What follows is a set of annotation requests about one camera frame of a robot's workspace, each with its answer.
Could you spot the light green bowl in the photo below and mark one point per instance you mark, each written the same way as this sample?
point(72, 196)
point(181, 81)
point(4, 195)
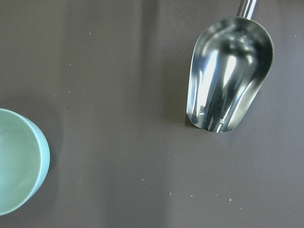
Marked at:
point(24, 160)

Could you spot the steel scoop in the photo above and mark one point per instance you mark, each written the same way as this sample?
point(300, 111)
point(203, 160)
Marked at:
point(229, 64)

